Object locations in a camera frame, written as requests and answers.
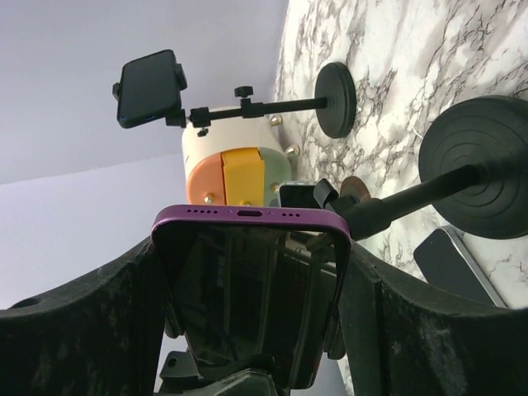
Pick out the black phone on brown stand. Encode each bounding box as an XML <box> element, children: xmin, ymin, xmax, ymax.
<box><xmin>277</xmin><ymin>181</ymin><xmax>320</xmax><ymax>209</ymax></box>

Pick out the beige drawer cabinet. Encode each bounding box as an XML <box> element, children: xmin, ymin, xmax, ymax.
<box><xmin>181</xmin><ymin>116</ymin><xmax>285</xmax><ymax>177</ymax></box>

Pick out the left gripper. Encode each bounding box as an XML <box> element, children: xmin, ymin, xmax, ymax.
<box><xmin>156</xmin><ymin>351</ymin><xmax>289</xmax><ymax>395</ymax></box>

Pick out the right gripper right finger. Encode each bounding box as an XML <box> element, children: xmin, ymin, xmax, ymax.
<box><xmin>339</xmin><ymin>243</ymin><xmax>527</xmax><ymax>395</ymax></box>

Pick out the brown base phone stand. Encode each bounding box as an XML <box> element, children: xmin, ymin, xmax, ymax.
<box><xmin>313</xmin><ymin>176</ymin><xmax>371</xmax><ymax>208</ymax></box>

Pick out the grey black phone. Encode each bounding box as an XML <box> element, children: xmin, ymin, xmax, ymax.
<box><xmin>413</xmin><ymin>226</ymin><xmax>508</xmax><ymax>309</ymax></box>

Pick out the yellow lower drawer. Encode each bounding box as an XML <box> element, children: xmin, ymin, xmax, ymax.
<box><xmin>222</xmin><ymin>148</ymin><xmax>265</xmax><ymax>206</ymax></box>

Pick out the black phone back left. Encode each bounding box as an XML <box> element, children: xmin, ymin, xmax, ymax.
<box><xmin>112</xmin><ymin>49</ymin><xmax>187</xmax><ymax>129</ymax></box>

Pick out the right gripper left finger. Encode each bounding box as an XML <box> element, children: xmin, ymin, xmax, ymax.
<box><xmin>1</xmin><ymin>239</ymin><xmax>167</xmax><ymax>395</ymax></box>

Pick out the grey green bottom drawer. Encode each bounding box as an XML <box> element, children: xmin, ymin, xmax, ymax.
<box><xmin>259</xmin><ymin>148</ymin><xmax>292</xmax><ymax>206</ymax></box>

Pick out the orange upper drawer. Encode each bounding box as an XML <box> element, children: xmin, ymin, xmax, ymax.
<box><xmin>184</xmin><ymin>153</ymin><xmax>226</xmax><ymax>205</ymax></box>

